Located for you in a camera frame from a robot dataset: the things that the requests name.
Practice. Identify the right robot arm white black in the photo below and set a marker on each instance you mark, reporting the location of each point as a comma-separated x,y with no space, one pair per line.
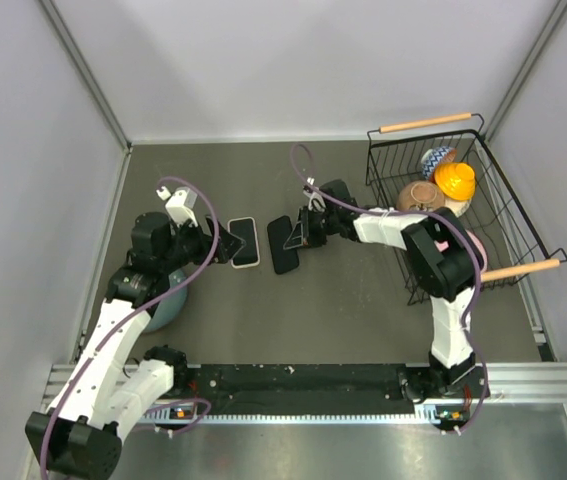
443,259

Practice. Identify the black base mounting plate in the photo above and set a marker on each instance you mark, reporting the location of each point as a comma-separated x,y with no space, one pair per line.
313,389

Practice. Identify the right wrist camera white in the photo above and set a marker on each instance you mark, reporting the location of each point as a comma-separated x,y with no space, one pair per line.
316,202

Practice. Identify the blue white patterned bowl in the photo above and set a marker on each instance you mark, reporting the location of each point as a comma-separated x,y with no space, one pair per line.
435,157

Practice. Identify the white ceramic bowl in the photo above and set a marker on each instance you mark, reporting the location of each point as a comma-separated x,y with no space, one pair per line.
458,208

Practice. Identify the aluminium frame rail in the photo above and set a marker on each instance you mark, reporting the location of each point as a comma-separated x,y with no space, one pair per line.
507,383

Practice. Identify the pink plate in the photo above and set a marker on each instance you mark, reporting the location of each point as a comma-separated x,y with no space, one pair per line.
483,258

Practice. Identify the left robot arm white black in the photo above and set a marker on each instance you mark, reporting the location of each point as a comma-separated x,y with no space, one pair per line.
82,432

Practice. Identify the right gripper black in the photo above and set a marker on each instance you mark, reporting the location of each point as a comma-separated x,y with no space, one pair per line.
304,229

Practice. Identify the grey blue bowl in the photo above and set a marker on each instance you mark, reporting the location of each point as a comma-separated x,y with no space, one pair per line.
163,313

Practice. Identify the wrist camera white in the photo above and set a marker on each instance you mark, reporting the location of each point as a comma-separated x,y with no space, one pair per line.
316,202
179,204

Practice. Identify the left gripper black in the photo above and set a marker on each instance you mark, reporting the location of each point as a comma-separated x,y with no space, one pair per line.
205,240

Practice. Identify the black wire basket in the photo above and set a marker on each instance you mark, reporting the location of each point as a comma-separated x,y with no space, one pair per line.
495,214

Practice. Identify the black phone case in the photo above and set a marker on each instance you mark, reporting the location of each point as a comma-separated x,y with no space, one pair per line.
278,232

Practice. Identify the beige phone case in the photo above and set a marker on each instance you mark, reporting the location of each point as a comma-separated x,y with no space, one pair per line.
258,245

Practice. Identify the brown ceramic bowl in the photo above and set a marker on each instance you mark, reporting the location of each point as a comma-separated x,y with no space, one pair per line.
420,196

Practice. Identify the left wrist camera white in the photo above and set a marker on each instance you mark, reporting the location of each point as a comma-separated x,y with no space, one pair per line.
179,204

